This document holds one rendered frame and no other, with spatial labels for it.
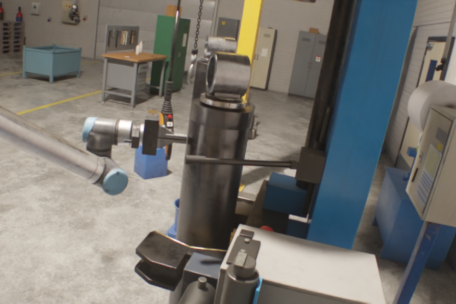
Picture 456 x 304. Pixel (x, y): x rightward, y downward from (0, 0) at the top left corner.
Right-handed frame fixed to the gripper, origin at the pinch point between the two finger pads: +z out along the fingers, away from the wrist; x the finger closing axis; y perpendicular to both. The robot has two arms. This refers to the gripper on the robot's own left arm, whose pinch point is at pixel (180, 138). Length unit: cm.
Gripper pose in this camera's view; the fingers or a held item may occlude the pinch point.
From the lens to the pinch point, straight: 137.0
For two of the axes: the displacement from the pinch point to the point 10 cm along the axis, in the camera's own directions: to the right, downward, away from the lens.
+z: 9.8, 1.0, 1.9
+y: -1.5, -3.3, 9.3
